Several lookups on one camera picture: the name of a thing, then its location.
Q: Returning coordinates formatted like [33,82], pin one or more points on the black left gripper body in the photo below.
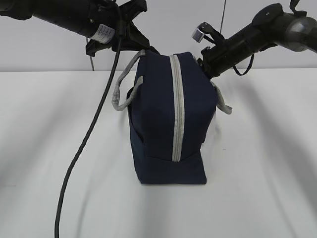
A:
[111,22]

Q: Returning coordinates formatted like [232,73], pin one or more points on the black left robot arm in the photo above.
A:
[72,15]

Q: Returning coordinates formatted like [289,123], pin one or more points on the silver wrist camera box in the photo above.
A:
[199,33]

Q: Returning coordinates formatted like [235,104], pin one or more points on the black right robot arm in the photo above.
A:
[269,28]

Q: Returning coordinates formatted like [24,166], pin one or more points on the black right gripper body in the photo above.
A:
[223,56]

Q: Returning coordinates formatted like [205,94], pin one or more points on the navy blue lunch bag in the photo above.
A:
[170,104]

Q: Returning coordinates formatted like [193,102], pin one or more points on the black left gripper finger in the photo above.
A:
[136,41]

